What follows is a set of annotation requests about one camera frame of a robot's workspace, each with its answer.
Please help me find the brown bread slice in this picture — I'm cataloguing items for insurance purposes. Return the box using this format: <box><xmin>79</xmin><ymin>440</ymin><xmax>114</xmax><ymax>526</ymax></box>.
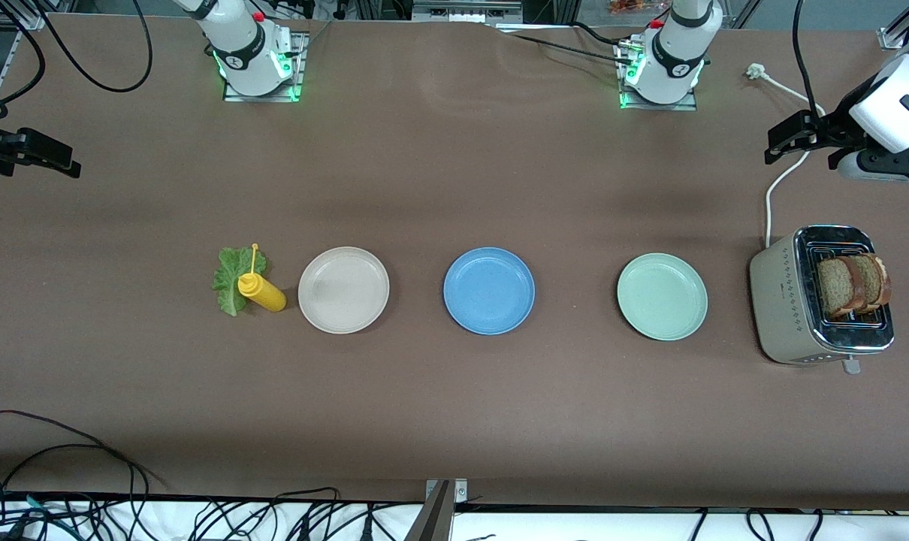
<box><xmin>817</xmin><ymin>257</ymin><xmax>865</xmax><ymax>318</ymax></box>
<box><xmin>854</xmin><ymin>253</ymin><xmax>892</xmax><ymax>313</ymax></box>

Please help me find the green lettuce leaf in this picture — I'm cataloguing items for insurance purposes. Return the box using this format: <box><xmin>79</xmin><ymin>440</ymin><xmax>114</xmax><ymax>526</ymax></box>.
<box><xmin>212</xmin><ymin>246</ymin><xmax>269</xmax><ymax>317</ymax></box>

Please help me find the yellow mustard squeeze bottle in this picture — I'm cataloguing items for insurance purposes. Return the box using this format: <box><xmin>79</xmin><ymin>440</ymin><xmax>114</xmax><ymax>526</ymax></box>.
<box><xmin>237</xmin><ymin>243</ymin><xmax>287</xmax><ymax>313</ymax></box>

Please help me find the light green round plate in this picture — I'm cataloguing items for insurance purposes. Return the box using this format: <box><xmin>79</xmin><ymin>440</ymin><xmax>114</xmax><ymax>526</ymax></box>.
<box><xmin>617</xmin><ymin>252</ymin><xmax>708</xmax><ymax>341</ymax></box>

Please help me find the beige round plate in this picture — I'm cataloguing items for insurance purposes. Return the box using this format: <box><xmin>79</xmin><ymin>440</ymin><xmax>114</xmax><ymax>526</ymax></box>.
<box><xmin>298</xmin><ymin>246</ymin><xmax>390</xmax><ymax>334</ymax></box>

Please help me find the blue round plate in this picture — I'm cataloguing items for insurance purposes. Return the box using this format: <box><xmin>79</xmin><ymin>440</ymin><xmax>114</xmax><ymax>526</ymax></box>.
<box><xmin>443</xmin><ymin>247</ymin><xmax>536</xmax><ymax>336</ymax></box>

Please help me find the beige chrome toaster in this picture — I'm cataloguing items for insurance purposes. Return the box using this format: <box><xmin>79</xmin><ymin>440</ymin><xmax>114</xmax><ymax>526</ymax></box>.
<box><xmin>749</xmin><ymin>225</ymin><xmax>896</xmax><ymax>375</ymax></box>

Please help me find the grey power strip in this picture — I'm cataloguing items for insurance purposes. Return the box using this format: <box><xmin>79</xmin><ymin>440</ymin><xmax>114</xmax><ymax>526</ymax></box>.
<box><xmin>412</xmin><ymin>0</ymin><xmax>523</xmax><ymax>23</ymax></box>

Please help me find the white toaster power cable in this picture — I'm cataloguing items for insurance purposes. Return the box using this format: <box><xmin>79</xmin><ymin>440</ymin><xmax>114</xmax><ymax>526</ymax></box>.
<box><xmin>746</xmin><ymin>63</ymin><xmax>827</xmax><ymax>249</ymax></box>

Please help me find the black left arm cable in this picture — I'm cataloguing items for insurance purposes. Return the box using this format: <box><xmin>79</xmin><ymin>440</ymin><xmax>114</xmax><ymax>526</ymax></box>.
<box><xmin>791</xmin><ymin>0</ymin><xmax>827</xmax><ymax>113</ymax></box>

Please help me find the aluminium frame corner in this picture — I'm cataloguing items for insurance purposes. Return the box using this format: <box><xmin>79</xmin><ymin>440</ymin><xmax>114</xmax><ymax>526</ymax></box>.
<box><xmin>877</xmin><ymin>0</ymin><xmax>909</xmax><ymax>50</ymax></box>

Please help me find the aluminium frame rail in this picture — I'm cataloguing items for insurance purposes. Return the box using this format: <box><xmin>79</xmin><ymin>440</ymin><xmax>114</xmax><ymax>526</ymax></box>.
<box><xmin>0</xmin><ymin>0</ymin><xmax>50</xmax><ymax>102</ymax></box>

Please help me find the black arm base cable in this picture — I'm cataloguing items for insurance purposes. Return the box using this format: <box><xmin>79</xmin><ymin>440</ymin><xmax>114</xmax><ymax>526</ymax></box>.
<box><xmin>509</xmin><ymin>32</ymin><xmax>637</xmax><ymax>67</ymax></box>
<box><xmin>571</xmin><ymin>21</ymin><xmax>632</xmax><ymax>47</ymax></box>

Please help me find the teal cable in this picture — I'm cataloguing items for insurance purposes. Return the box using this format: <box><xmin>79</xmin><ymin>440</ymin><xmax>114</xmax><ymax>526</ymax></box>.
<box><xmin>0</xmin><ymin>488</ymin><xmax>80</xmax><ymax>540</ymax></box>

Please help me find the aluminium bracket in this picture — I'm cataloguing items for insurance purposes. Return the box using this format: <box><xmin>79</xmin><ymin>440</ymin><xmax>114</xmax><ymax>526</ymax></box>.
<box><xmin>406</xmin><ymin>479</ymin><xmax>469</xmax><ymax>541</ymax></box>

